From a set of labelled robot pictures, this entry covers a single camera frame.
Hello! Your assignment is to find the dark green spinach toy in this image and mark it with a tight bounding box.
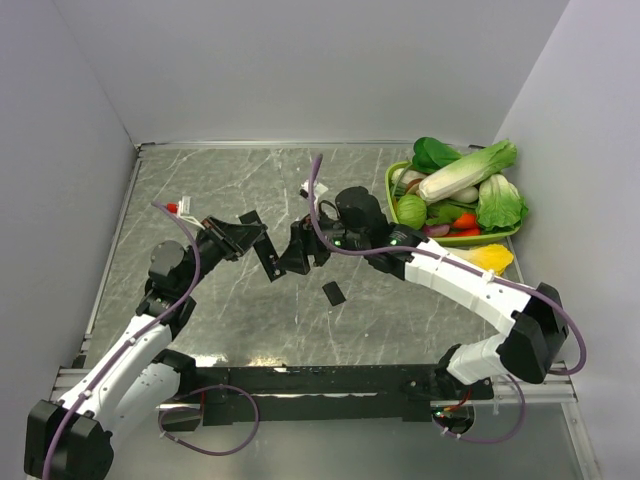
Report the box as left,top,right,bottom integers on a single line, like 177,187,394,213
411,137,462,174

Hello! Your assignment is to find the black remote control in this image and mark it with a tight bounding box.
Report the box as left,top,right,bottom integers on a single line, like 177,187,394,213
239,210,286,282

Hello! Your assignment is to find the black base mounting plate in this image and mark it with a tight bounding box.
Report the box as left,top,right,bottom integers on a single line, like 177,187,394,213
171,365,494,426

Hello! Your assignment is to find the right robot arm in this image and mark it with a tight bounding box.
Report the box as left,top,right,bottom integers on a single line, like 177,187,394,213
278,186,569,399

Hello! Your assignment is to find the large napa cabbage toy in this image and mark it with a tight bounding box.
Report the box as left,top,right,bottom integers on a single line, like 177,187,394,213
418,140,518,204

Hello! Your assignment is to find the orange carrot toy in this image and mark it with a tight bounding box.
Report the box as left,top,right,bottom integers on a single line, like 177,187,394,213
451,213,478,230

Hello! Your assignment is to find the green leafy lettuce toy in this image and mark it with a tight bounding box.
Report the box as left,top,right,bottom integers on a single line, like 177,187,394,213
476,174,528,233

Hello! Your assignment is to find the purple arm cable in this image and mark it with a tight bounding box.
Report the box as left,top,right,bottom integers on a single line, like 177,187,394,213
308,153,587,444
41,201,261,480

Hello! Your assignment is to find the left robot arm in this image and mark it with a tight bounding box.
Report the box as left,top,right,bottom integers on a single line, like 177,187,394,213
24,211,269,479

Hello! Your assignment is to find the purple onion toy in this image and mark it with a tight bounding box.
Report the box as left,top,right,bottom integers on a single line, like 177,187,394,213
422,224,450,238

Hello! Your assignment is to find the red chili toy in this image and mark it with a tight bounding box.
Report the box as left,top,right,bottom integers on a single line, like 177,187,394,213
447,228,482,238

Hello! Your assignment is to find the black battery compartment cover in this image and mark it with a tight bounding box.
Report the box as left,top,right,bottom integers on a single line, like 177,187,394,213
322,281,346,306

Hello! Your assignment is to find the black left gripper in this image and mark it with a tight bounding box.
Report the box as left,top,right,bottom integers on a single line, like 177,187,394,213
178,214,267,294

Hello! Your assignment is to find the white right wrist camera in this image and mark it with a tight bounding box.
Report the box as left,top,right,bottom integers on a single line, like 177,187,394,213
299,180,328,199

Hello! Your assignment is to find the green vegetable basket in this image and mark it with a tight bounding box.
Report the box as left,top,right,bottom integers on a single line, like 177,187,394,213
385,161,520,247

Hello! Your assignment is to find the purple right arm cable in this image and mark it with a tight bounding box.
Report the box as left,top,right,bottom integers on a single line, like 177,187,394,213
308,153,587,444

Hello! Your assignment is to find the yellow cabbage toy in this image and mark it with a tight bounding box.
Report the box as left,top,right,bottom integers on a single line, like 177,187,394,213
447,244,514,276

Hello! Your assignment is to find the aluminium frame rail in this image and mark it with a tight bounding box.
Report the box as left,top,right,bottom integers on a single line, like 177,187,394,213
49,368,578,405

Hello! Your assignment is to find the round green cabbage toy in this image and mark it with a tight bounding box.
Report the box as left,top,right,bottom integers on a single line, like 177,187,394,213
396,194,427,230

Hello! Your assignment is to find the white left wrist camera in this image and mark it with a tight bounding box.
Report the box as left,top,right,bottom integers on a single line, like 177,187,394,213
165,195,204,230

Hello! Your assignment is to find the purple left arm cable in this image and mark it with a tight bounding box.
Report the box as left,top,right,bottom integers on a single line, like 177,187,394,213
41,201,261,480

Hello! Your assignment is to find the white mushroom toy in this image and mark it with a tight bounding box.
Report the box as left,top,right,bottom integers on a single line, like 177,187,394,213
390,167,426,190

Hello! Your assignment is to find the white radish toy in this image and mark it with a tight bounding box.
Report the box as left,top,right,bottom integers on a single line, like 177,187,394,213
449,186,479,204

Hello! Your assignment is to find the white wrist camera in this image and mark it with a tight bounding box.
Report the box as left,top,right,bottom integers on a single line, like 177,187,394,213
299,180,328,199
165,195,204,230

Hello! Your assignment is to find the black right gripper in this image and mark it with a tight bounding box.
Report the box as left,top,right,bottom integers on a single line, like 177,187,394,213
275,205,368,275

